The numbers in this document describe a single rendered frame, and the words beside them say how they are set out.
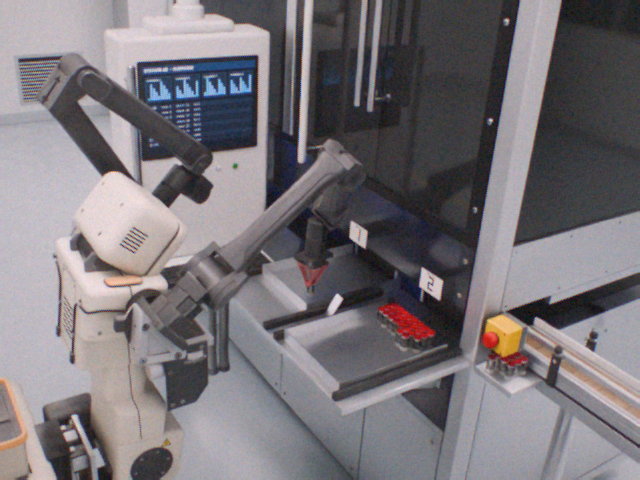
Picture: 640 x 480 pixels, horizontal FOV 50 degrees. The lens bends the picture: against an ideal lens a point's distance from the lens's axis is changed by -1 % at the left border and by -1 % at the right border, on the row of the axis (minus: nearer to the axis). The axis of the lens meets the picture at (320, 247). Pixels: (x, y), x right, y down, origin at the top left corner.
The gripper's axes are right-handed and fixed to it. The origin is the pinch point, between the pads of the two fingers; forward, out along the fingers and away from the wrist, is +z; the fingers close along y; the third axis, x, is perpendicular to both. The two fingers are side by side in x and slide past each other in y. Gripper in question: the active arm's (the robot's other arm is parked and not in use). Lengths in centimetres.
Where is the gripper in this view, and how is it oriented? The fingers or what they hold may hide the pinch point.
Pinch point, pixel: (310, 282)
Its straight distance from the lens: 198.3
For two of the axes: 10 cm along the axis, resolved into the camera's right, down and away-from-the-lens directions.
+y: 6.5, -2.5, 7.1
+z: -1.1, 9.0, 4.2
